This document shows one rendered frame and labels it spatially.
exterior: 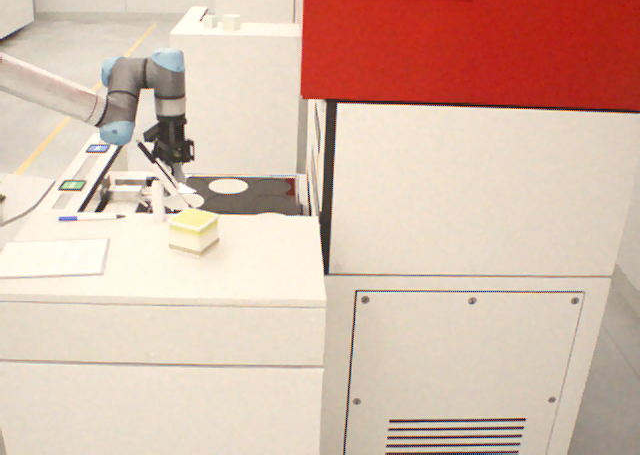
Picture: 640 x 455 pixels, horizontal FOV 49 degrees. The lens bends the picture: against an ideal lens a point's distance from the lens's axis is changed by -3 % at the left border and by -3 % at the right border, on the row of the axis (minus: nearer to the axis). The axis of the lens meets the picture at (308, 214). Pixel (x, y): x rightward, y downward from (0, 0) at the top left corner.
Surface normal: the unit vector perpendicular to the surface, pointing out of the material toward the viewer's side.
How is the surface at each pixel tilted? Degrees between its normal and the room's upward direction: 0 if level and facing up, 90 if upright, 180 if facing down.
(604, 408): 0
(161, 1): 90
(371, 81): 90
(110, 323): 90
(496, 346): 90
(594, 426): 0
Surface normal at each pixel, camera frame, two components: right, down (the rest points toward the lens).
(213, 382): 0.04, 0.42
